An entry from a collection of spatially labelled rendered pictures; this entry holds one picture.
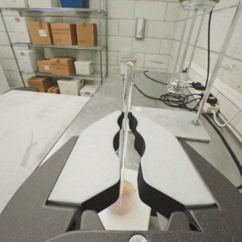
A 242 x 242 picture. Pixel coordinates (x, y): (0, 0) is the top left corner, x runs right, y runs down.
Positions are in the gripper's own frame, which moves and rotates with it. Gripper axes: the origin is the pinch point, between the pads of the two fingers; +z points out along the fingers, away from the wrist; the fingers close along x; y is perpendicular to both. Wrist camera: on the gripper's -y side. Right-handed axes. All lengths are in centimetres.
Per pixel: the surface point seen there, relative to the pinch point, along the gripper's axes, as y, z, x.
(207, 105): 21, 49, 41
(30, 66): 46, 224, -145
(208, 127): 25, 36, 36
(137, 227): 17.1, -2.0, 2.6
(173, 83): 7.8, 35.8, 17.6
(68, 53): 28, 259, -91
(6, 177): 25.7, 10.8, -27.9
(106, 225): 17.1, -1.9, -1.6
